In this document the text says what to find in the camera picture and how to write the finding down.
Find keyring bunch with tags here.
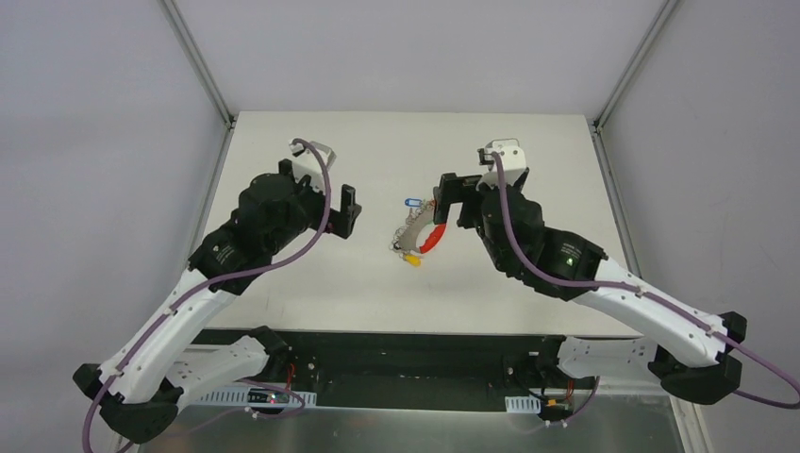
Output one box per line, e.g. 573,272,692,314
389,199,447,268

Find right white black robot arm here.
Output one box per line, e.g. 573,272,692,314
433,173,747,405

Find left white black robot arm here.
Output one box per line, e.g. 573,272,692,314
74,151,361,446

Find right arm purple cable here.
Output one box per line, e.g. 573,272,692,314
488,149,800,432

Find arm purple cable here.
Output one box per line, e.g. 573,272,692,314
488,149,800,432
81,137,334,453

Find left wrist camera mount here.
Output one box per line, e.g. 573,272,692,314
289,140,337,193

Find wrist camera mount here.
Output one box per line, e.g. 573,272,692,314
477,138,529,190
289,140,337,193

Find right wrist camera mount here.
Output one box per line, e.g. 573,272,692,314
477,138,529,190

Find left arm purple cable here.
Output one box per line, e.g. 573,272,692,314
81,137,334,453

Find aluminium frame post right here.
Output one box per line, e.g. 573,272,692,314
592,0,682,133

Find aluminium frame post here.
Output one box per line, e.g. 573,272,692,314
592,0,682,133
158,0,236,130

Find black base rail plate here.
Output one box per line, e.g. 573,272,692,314
163,326,632,412

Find white slotted cable duct right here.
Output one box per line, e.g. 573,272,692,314
504,394,542,414

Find white slotted cable duct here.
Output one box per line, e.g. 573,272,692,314
188,385,317,410
504,394,542,414

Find aluminium frame post left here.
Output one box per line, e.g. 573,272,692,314
158,0,236,130

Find white slotted cable duct left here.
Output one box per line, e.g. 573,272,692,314
188,385,317,410

